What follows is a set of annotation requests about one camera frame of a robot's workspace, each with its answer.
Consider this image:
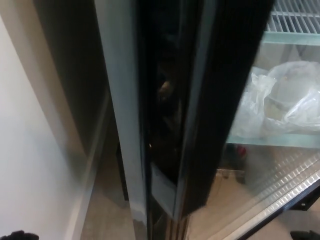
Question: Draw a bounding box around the frosted glass refrigerator shelf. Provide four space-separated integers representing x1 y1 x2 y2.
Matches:
225 132 320 151
259 31 320 47

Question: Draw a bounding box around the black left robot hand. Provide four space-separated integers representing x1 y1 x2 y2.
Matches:
0 231 40 240

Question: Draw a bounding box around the black glass refrigerator door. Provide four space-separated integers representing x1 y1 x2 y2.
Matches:
93 0 276 240

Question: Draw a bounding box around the clear crumpled plastic bag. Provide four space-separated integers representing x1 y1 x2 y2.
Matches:
234 61 320 140

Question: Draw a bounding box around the white wire refrigerator shelf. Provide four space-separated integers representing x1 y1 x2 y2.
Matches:
264 0 320 35

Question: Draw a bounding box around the black display refrigerator body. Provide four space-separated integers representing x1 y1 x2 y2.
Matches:
194 0 320 240

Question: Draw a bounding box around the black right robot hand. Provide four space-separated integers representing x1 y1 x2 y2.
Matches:
289 229 320 240

